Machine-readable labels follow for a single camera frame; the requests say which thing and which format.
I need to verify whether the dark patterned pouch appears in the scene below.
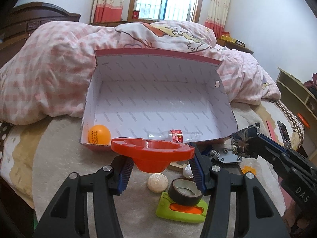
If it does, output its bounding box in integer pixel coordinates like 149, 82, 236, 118
230, 123, 260, 159

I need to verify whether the orange translucent flame piece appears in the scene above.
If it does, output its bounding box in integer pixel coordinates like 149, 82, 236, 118
242, 165, 256, 175

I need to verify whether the green orange utility knife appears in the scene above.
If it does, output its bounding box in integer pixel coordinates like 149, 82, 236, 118
156, 192, 208, 224

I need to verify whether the black tape roll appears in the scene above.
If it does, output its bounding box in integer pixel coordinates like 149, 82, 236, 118
168, 178, 202, 206

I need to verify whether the orange ball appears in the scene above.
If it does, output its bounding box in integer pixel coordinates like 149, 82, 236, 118
88, 125, 111, 145

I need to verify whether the clear plastic bottle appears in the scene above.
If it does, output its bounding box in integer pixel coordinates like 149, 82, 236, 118
147, 130, 202, 143

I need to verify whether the round wooden chess piece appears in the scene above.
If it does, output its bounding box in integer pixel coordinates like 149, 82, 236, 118
147, 173, 169, 193

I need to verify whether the red plastic cone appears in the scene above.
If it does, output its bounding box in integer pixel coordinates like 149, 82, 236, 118
111, 138, 195, 174

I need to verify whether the grey building plate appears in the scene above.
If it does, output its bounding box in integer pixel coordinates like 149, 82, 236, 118
208, 148, 242, 164

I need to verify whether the white black robot figure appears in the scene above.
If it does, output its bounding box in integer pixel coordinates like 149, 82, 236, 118
182, 164, 193, 179

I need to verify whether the wooden block piece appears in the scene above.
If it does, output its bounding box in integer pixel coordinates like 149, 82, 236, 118
168, 161, 188, 173

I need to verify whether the black remote control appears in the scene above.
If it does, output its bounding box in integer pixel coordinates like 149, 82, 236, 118
277, 120, 292, 149

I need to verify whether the wooden shelf unit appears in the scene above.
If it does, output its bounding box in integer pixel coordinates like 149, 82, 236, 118
276, 68, 316, 136

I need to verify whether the beige fleece blanket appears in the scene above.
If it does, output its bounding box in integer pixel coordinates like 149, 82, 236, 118
32, 101, 288, 237

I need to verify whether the wooden side table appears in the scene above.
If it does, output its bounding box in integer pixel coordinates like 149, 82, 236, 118
217, 39, 254, 54

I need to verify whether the yellow box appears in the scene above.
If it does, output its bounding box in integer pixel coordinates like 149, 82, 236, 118
221, 32, 245, 47

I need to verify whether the red cardboard box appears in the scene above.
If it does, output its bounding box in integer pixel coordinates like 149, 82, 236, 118
80, 48, 238, 151

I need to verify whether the pink checkered duvet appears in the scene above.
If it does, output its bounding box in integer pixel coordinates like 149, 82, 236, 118
1, 20, 281, 125

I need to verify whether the right window curtain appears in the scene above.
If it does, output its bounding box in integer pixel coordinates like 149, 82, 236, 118
204, 0, 230, 38

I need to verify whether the window curtain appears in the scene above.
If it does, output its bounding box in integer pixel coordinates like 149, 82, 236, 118
204, 0, 230, 38
90, 0, 124, 23

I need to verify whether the dark wooden headboard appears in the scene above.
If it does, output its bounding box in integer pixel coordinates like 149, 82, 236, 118
1, 2, 81, 66

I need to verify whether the left window curtain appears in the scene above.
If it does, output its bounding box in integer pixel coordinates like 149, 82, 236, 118
90, 0, 124, 23

